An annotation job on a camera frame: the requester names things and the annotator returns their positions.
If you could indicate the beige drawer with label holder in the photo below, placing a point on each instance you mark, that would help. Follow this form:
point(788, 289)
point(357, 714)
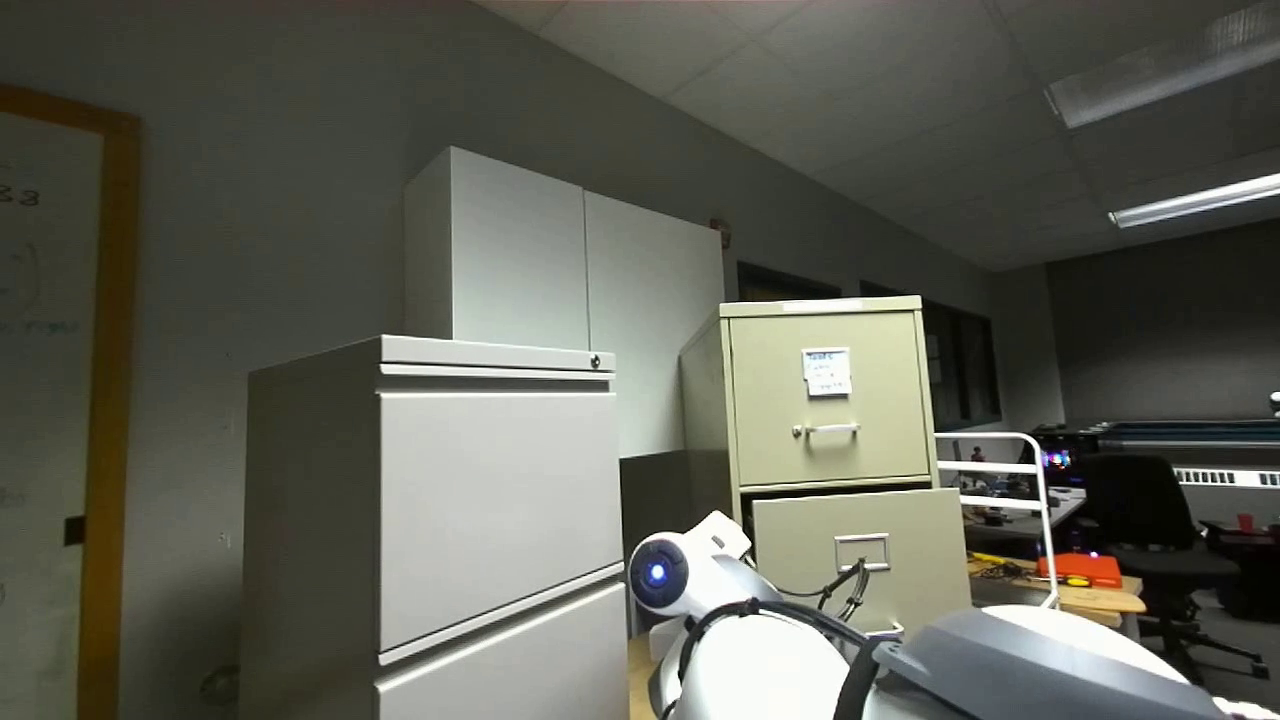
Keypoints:
point(802, 545)

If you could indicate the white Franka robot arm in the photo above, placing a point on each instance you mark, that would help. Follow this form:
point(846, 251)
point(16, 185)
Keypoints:
point(762, 665)

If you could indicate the beige drawer with paper label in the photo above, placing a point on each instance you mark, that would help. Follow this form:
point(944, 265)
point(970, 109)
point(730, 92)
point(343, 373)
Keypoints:
point(883, 440)

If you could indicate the white tall cabinet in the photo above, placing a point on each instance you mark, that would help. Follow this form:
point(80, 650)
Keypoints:
point(506, 254)
point(652, 332)

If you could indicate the beige metal filing cabinet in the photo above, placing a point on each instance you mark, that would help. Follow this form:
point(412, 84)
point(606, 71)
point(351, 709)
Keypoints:
point(707, 400)

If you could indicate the white paper label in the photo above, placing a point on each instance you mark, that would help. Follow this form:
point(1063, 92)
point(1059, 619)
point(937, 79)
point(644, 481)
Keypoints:
point(826, 373)

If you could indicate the grey lateral filing cabinet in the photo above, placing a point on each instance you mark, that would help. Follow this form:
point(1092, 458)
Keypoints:
point(466, 507)

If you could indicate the white metal rack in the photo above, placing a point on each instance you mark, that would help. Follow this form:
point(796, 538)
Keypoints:
point(1037, 495)

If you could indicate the orange box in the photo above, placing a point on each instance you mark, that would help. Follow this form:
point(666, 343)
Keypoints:
point(1086, 569)

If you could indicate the black office chair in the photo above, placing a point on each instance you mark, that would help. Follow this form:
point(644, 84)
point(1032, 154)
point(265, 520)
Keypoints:
point(1133, 513)

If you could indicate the wooden work table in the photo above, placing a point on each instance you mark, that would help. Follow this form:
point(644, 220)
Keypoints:
point(1114, 601)

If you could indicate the ceiling light panel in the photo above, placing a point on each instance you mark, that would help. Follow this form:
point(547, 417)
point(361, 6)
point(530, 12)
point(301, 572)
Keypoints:
point(1193, 200)
point(1163, 67)

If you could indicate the wide grey printer machine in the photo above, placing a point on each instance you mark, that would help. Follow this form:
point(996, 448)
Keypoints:
point(1213, 454)

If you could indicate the camera with purple light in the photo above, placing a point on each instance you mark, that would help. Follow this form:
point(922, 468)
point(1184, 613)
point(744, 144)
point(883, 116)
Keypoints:
point(1059, 461)

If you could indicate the whiteboard with wooden frame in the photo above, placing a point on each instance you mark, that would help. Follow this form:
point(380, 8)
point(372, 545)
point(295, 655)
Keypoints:
point(40, 400)

